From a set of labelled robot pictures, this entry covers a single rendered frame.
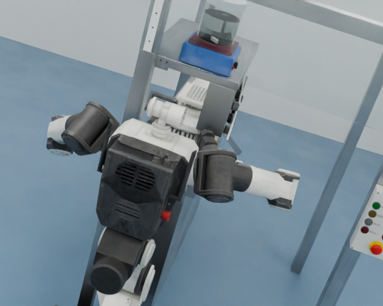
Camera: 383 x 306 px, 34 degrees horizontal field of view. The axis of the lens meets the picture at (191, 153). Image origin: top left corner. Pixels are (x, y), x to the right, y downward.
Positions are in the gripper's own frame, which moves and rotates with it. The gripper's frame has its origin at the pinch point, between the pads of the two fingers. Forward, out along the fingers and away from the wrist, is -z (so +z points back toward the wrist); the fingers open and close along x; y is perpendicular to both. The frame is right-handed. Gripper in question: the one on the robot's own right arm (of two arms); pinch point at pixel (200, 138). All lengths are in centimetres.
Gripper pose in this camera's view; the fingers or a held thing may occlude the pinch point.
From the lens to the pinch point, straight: 245.2
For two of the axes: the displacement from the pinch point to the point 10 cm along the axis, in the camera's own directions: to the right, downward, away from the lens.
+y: 9.1, 0.7, 4.2
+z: 3.1, 5.6, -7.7
